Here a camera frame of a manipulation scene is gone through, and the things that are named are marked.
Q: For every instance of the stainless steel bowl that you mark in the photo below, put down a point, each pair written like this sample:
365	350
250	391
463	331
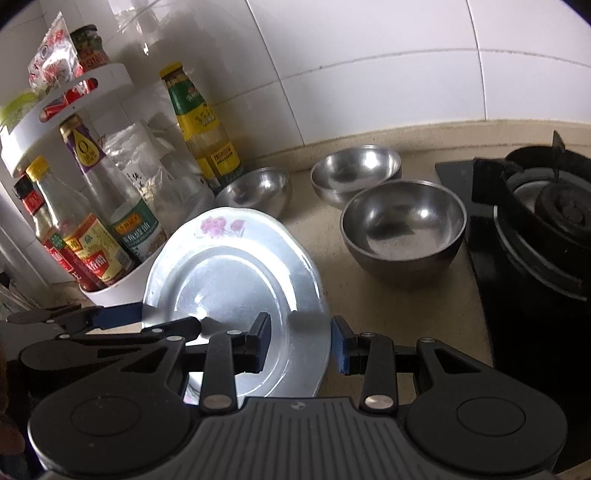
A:
401	221
355	166
258	184
339	198

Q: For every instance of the clear plastic bag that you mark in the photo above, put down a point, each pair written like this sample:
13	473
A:
138	157

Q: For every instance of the white plate pink red flowers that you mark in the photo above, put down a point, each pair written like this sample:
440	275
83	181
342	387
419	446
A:
231	277

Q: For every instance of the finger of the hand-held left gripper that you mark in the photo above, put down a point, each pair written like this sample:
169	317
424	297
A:
115	317
180	327

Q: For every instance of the dark jar red label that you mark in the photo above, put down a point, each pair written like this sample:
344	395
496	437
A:
92	55

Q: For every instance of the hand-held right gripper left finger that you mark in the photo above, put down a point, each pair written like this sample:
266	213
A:
264	341

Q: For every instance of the red-cap soy sauce bottle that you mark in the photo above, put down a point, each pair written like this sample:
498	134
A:
32	203

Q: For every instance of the red snack packet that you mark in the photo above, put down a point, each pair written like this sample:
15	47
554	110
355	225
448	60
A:
60	106

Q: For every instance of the floral print packet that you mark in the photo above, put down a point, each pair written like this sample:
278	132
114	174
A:
51	55

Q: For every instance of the black pan support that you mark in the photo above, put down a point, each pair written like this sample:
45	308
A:
531	261

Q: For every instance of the white two-tier rotating rack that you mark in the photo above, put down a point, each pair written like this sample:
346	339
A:
115	288

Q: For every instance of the purple-label sauce bottle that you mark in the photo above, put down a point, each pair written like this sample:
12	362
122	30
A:
134	226

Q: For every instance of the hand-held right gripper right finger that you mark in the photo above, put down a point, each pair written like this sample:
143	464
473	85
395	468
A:
339	346

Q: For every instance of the black burner head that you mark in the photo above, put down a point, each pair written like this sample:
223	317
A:
558	203

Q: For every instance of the yellow-cap vinegar bottle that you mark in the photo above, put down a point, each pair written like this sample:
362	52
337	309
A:
92	249

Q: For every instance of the black glass gas stove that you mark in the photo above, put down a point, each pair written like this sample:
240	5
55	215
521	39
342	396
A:
517	332

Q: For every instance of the green-yellow label oil bottle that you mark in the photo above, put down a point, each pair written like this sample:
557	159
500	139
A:
203	124

